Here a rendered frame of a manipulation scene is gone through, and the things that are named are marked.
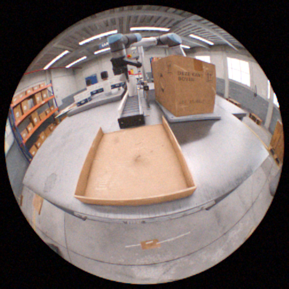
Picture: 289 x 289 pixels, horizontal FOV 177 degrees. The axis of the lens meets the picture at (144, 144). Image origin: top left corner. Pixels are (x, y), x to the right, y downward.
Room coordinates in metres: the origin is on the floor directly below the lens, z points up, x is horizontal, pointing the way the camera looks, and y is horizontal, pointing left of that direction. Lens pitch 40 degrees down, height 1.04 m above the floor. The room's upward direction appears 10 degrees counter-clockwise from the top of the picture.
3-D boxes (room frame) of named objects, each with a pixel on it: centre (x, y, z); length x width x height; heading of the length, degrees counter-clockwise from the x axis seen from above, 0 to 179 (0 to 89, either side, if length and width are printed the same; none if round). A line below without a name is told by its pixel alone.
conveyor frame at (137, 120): (1.21, 0.02, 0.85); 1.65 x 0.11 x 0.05; 178
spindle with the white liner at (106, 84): (1.14, 0.30, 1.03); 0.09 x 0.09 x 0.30
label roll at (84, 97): (1.09, 0.60, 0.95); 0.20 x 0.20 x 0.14
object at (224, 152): (1.08, 0.12, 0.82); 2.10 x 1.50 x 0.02; 178
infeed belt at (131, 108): (1.21, 0.02, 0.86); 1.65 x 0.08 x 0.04; 178
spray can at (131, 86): (0.76, 0.03, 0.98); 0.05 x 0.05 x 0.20
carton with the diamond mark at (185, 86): (0.53, -0.25, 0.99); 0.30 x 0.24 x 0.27; 5
